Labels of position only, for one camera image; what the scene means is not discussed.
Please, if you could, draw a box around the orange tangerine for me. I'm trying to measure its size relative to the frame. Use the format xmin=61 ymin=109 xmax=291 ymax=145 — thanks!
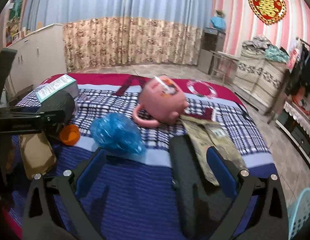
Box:
xmin=59 ymin=124 xmax=80 ymax=146

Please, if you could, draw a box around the blue plastic bag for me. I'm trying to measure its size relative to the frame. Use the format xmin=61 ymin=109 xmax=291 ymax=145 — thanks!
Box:
xmin=89 ymin=113 xmax=146 ymax=156

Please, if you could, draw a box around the camouflage patterned packet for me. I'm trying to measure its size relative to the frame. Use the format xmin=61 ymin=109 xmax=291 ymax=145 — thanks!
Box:
xmin=180 ymin=115 xmax=247 ymax=186

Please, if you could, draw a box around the light blue plastic basket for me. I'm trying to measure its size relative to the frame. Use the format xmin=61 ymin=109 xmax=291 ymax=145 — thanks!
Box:
xmin=287 ymin=187 xmax=310 ymax=239

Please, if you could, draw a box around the brown phone case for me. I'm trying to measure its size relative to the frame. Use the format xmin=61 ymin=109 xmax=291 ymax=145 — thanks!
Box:
xmin=19 ymin=132 xmax=56 ymax=180

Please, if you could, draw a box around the white cupboard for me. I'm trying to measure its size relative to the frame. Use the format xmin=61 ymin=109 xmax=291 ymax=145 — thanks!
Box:
xmin=7 ymin=23 xmax=67 ymax=95

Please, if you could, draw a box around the grey pouch bag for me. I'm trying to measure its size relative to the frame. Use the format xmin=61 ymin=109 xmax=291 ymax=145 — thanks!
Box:
xmin=37 ymin=90 xmax=75 ymax=138

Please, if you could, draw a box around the teal white carton box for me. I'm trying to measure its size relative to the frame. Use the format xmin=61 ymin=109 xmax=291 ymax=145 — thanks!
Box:
xmin=36 ymin=74 xmax=79 ymax=103

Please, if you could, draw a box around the black wallet case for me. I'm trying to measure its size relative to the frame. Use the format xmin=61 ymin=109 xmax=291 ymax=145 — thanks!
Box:
xmin=169 ymin=135 xmax=232 ymax=239

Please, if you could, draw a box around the striped blue red blanket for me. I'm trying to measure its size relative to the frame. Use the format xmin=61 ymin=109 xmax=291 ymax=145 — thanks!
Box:
xmin=2 ymin=73 xmax=279 ymax=240

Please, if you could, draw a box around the low tv stand lace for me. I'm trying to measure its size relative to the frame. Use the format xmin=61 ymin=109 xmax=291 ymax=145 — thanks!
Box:
xmin=275 ymin=101 xmax=310 ymax=169

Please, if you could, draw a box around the blue floral curtain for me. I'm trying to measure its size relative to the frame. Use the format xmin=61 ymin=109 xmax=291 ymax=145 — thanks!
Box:
xmin=22 ymin=0 xmax=212 ymax=72

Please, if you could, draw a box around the cloth covered cabinet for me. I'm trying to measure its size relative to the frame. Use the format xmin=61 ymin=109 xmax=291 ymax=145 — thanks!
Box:
xmin=233 ymin=48 xmax=287 ymax=115

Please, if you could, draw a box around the clothes rack with garments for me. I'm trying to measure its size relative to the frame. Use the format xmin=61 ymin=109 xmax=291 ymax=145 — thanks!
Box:
xmin=267 ymin=37 xmax=310 ymax=124

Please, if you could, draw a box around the pile of clothes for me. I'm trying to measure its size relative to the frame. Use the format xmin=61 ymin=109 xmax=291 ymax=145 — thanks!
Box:
xmin=242 ymin=35 xmax=289 ymax=63

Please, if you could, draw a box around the water dispenser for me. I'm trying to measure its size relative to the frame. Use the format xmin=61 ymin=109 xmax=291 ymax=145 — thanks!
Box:
xmin=197 ymin=28 xmax=226 ymax=74

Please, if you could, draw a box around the red heart wall ornament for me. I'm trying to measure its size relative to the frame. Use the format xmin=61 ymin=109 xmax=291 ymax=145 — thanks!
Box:
xmin=248 ymin=0 xmax=286 ymax=25

